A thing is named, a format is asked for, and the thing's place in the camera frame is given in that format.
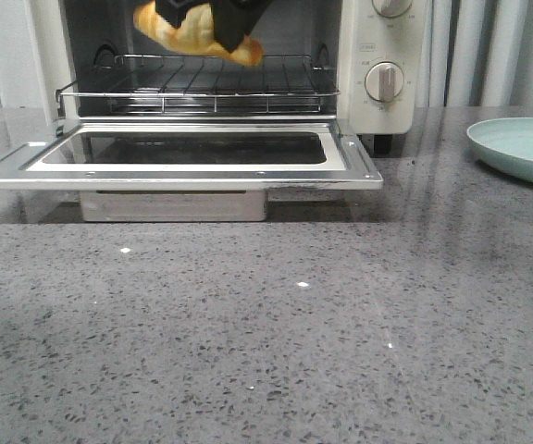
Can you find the golden croissant bread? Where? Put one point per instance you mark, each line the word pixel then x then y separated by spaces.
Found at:
pixel 195 36

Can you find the oven control knob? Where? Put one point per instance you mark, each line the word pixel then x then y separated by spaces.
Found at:
pixel 384 82
pixel 391 9

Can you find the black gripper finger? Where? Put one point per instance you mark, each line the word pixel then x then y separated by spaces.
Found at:
pixel 175 11
pixel 235 19

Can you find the metal wire oven rack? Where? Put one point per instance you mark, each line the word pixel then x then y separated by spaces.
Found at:
pixel 171 85

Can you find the upper oven control knob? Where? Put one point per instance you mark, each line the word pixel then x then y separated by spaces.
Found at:
pixel 391 9

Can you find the lower oven control knob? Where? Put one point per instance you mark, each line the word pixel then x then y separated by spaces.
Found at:
pixel 384 82

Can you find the glass oven door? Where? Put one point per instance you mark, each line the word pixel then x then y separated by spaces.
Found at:
pixel 201 155

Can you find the light blue round plate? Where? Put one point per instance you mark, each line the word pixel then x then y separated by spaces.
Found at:
pixel 505 144

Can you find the white oven door handle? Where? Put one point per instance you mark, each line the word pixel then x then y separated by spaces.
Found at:
pixel 173 206

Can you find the white Toshiba toaster oven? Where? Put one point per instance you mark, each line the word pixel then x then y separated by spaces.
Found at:
pixel 348 36

